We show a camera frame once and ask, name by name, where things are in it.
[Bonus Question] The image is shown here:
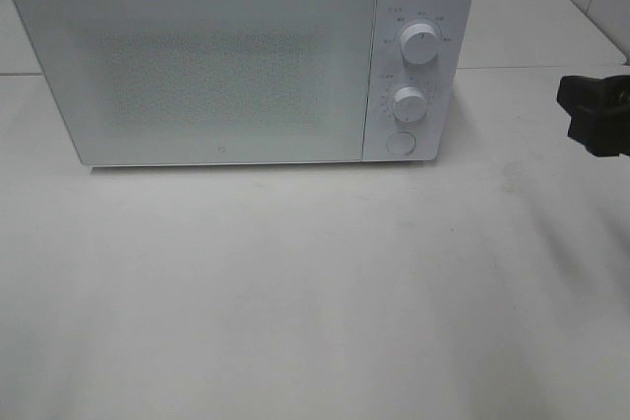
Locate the white microwave oven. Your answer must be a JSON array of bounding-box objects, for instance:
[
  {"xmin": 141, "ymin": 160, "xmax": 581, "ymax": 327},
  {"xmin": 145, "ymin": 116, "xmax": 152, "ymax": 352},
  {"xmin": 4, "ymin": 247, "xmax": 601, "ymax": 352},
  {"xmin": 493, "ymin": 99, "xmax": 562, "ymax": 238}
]
[{"xmin": 13, "ymin": 0, "xmax": 472, "ymax": 167}]

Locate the white microwave door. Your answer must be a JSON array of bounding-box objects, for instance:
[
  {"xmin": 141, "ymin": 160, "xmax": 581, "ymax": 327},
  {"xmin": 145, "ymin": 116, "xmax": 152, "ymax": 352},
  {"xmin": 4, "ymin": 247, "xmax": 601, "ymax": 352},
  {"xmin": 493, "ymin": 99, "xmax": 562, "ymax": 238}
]
[{"xmin": 14, "ymin": 0, "xmax": 375, "ymax": 166}]

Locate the white microwave knob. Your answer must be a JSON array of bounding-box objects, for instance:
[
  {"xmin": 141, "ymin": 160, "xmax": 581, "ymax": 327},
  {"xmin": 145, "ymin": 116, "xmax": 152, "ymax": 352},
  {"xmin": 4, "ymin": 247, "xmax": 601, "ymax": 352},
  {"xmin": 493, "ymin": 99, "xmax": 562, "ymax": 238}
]
[
  {"xmin": 390, "ymin": 87, "xmax": 429, "ymax": 123},
  {"xmin": 399, "ymin": 19, "xmax": 441, "ymax": 66}
]

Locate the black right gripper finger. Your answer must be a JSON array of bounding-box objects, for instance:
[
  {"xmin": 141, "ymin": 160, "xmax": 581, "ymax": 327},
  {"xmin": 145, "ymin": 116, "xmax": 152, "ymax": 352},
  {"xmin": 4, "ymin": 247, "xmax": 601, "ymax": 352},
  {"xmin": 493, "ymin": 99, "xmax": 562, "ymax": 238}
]
[
  {"xmin": 568, "ymin": 106, "xmax": 629, "ymax": 157},
  {"xmin": 556, "ymin": 75, "xmax": 629, "ymax": 120}
]

